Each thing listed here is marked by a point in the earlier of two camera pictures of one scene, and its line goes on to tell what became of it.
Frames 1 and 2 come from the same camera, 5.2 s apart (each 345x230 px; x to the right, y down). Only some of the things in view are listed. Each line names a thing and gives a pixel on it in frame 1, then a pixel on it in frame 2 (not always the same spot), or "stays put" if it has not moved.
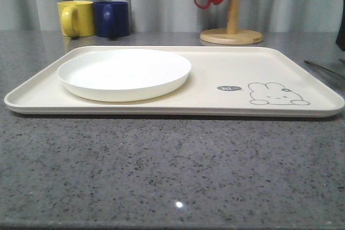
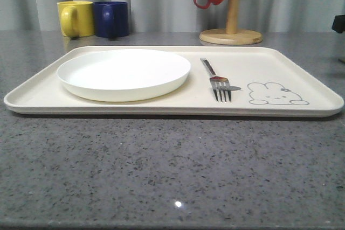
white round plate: x=124 y=75 stays put
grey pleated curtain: x=164 y=1 stays put
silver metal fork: x=325 y=68 to x=220 y=85
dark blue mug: x=111 y=19 stays put
